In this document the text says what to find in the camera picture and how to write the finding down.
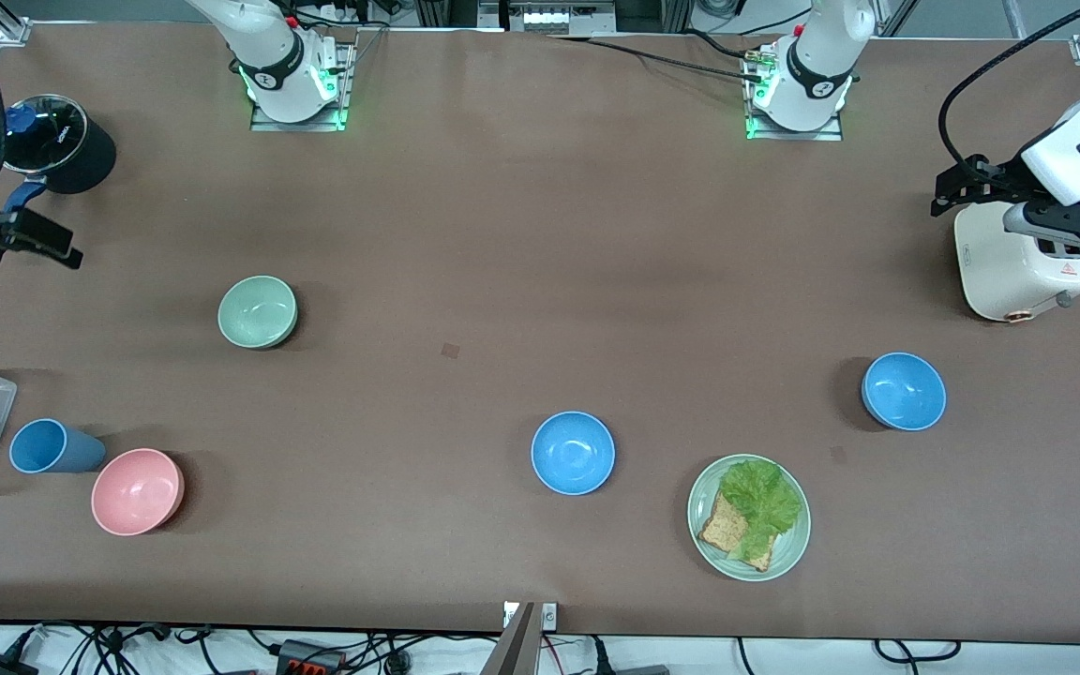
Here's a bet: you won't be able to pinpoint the pale green bowl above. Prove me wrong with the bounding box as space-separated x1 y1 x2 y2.
217 275 299 351

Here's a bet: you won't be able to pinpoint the blue bowl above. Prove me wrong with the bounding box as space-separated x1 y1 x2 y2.
861 352 948 432
531 411 616 496

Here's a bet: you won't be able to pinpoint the pink bowl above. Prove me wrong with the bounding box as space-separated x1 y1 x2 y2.
91 448 187 537

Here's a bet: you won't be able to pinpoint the white toaster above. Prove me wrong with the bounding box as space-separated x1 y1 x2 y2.
952 191 1080 324

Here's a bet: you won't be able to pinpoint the black pot with lid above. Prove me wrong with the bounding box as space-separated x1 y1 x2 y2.
0 94 117 218

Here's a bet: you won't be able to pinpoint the glass lid blue knob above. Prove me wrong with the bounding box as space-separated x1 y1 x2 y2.
0 94 90 177

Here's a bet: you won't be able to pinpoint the blue cup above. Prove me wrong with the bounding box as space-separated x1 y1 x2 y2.
9 418 108 475

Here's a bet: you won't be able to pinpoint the green lettuce leaf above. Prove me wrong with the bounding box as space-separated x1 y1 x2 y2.
720 457 803 563

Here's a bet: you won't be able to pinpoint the pale green plate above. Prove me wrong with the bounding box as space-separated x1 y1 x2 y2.
687 454 812 582

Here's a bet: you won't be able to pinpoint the toasted bread slice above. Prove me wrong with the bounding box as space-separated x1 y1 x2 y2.
697 491 775 574

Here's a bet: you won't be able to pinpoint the grey control box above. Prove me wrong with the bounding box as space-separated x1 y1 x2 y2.
478 0 618 38

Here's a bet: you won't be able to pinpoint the black red power strip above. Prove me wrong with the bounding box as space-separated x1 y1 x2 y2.
276 638 346 675

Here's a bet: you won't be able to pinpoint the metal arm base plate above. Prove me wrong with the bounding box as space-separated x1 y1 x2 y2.
743 45 847 143
249 41 355 133

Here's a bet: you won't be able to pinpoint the black table cable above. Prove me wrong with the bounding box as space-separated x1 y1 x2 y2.
547 34 772 83

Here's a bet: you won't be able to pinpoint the black floor cable loop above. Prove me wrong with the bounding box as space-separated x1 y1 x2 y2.
872 638 963 664

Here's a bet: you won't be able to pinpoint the metal edge bracket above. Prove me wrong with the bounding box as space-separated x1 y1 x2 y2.
502 602 559 630

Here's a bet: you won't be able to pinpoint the grey camera pole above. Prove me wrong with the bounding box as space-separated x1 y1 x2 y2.
478 602 537 675

